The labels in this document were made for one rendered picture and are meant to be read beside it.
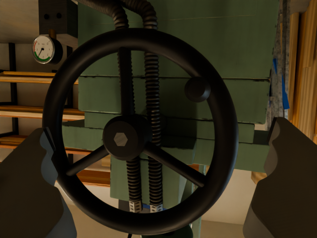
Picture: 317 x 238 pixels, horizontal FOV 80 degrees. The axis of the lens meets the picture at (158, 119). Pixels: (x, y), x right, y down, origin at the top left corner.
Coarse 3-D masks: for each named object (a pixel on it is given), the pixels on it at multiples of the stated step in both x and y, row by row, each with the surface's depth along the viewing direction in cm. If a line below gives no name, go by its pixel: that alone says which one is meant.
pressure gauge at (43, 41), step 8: (40, 40) 43; (48, 40) 42; (56, 40) 44; (32, 48) 43; (40, 48) 43; (48, 48) 42; (56, 48) 42; (40, 56) 43; (48, 56) 42; (56, 56) 43; (48, 64) 44
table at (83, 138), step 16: (64, 128) 51; (80, 128) 50; (96, 128) 48; (64, 144) 51; (80, 144) 50; (96, 144) 49; (160, 144) 35; (176, 144) 35; (192, 144) 36; (208, 144) 41; (240, 144) 40; (256, 144) 39; (192, 160) 33; (208, 160) 42; (240, 160) 40; (256, 160) 39
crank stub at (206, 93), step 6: (192, 78) 18; (198, 78) 18; (204, 78) 18; (186, 84) 18; (192, 84) 17; (198, 84) 17; (204, 84) 17; (186, 90) 18; (192, 90) 17; (198, 90) 17; (204, 90) 17; (210, 90) 19; (186, 96) 18; (192, 96) 17; (198, 96) 17; (204, 96) 18
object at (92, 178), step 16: (0, 80) 274; (16, 80) 271; (32, 80) 264; (48, 80) 261; (16, 96) 321; (0, 112) 267; (16, 112) 264; (32, 112) 264; (64, 112) 262; (80, 112) 259; (16, 128) 324; (0, 144) 278; (16, 144) 279; (80, 176) 288; (96, 176) 290
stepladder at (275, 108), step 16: (288, 0) 104; (288, 16) 105; (288, 32) 106; (288, 48) 107; (272, 64) 112; (288, 64) 108; (272, 80) 114; (288, 80) 109; (272, 96) 113; (272, 112) 127
